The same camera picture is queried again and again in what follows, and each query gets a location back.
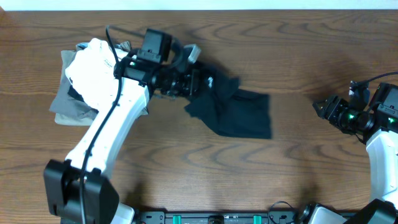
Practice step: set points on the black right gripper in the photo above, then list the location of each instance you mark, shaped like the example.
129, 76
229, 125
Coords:
335, 104

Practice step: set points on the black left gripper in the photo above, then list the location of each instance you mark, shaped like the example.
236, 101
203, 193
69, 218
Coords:
193, 78

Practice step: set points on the black t-shirt with logo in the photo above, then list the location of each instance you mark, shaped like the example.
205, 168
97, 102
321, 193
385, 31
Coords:
227, 109

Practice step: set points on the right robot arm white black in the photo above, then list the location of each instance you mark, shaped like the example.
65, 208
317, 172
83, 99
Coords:
373, 120

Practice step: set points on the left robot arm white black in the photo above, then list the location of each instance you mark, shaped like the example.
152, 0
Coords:
79, 189

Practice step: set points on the white folded t-shirt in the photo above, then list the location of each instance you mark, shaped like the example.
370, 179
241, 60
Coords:
91, 74

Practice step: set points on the grey folded t-shirt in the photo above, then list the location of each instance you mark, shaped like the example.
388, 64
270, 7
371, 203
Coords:
67, 95

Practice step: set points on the black mounting rail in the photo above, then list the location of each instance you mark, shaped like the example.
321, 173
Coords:
275, 215

